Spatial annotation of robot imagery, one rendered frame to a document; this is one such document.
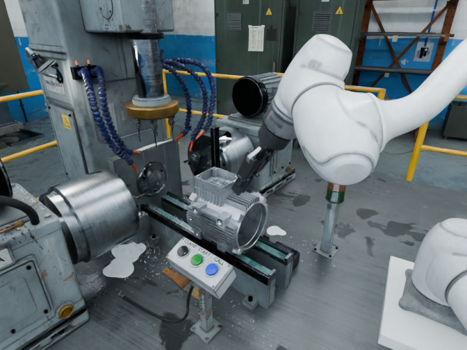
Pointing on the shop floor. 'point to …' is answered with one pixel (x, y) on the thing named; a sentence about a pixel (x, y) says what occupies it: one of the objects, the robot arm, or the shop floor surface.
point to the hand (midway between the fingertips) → (242, 182)
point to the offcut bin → (455, 120)
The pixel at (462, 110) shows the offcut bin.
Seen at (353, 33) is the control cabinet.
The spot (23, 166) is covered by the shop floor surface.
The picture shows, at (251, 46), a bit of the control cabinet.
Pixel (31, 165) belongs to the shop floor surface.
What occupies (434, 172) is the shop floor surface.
